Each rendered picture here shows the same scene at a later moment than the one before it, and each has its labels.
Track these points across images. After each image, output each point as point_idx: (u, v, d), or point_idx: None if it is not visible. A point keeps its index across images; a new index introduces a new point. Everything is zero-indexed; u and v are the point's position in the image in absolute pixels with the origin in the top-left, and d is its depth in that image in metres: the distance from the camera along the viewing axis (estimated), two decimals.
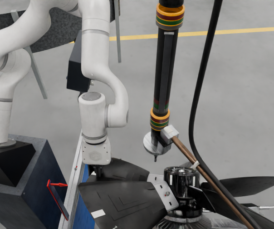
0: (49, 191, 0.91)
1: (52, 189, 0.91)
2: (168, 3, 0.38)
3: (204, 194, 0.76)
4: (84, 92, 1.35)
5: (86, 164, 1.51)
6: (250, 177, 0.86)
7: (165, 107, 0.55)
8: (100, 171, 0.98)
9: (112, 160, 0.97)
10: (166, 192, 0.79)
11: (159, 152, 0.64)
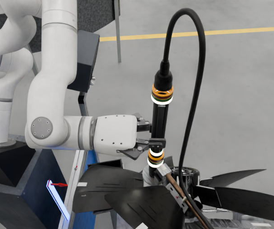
0: (49, 191, 0.91)
1: (52, 189, 0.91)
2: (161, 89, 0.51)
3: None
4: (84, 92, 1.35)
5: (86, 164, 1.51)
6: (242, 190, 0.70)
7: (159, 151, 0.68)
8: (154, 146, 0.64)
9: (133, 157, 0.60)
10: None
11: (156, 183, 0.77)
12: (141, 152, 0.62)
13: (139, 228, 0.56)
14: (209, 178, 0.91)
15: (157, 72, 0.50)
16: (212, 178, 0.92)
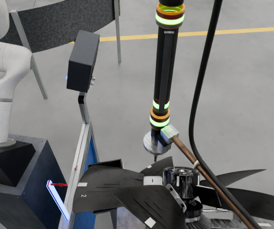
0: (49, 191, 0.91)
1: (52, 189, 0.91)
2: (168, 2, 0.38)
3: None
4: (84, 92, 1.35)
5: (86, 164, 1.51)
6: (143, 186, 0.70)
7: (165, 106, 0.55)
8: None
9: None
10: None
11: (159, 151, 0.64)
12: None
13: (80, 183, 0.91)
14: (208, 187, 0.79)
15: None
16: (212, 188, 0.78)
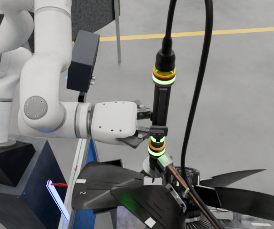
0: (49, 191, 0.91)
1: (52, 189, 0.91)
2: (163, 69, 0.47)
3: None
4: (84, 92, 1.35)
5: (86, 164, 1.51)
6: (143, 186, 0.70)
7: (161, 140, 0.64)
8: (155, 135, 0.61)
9: (133, 146, 0.57)
10: None
11: (157, 176, 0.73)
12: (141, 140, 0.58)
13: (79, 180, 0.89)
14: (208, 187, 0.79)
15: (159, 51, 0.46)
16: (212, 188, 0.78)
